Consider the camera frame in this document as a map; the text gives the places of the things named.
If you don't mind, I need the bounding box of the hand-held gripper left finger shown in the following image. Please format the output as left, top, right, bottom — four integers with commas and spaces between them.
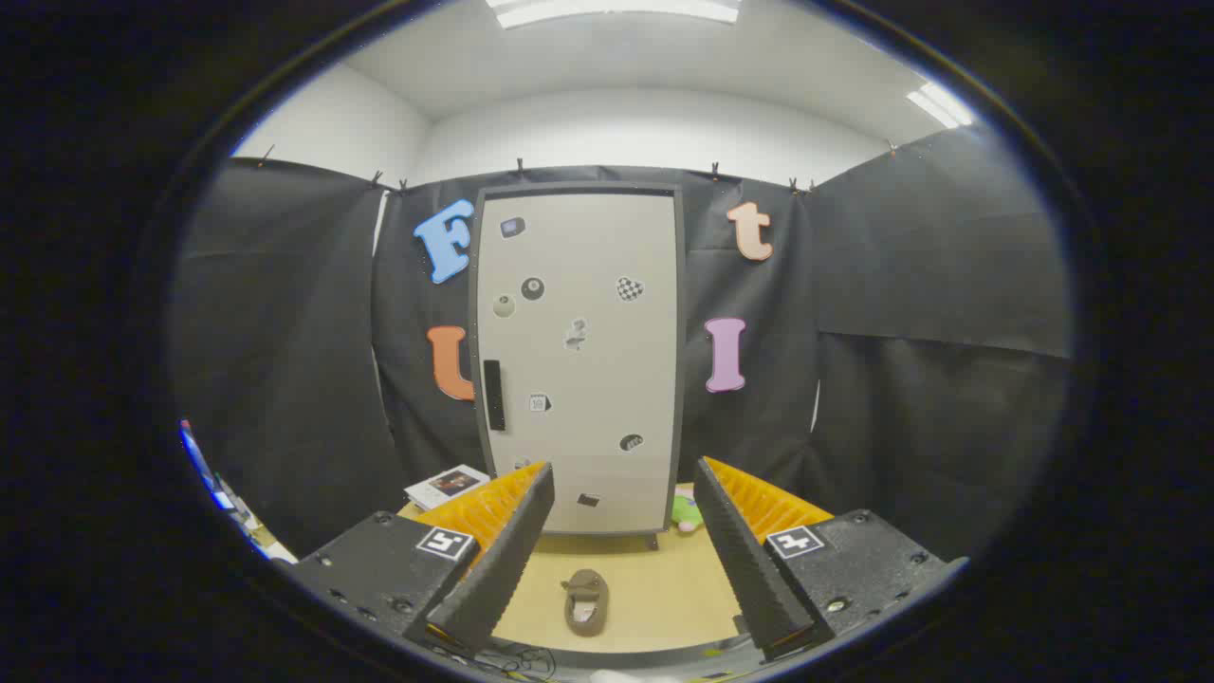
283, 461, 557, 657

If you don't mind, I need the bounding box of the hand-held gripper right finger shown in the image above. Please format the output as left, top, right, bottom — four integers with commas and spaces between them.
692, 456, 970, 663

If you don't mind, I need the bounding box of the brown fuzzy shoe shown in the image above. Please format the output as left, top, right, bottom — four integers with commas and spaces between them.
561, 569, 610, 637

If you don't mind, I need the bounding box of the light grey shoe cabinet door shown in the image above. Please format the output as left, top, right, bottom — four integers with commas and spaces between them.
474, 190, 682, 535

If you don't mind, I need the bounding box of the dark grey shoe cabinet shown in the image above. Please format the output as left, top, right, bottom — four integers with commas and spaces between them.
468, 182, 688, 551

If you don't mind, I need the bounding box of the white book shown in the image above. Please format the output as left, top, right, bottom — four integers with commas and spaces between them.
405, 464, 491, 511

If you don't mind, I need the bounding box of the blue-lit desk clutter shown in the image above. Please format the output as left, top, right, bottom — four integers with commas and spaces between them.
178, 417, 300, 565

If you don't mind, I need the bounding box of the black backdrop cloth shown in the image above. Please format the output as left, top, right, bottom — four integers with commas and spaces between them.
171, 128, 1077, 561

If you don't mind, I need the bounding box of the small ceiling light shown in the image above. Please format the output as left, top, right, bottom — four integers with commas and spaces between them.
906, 82, 976, 129

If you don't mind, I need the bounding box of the long ceiling light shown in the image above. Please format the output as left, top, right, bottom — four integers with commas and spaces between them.
486, 0, 741, 29

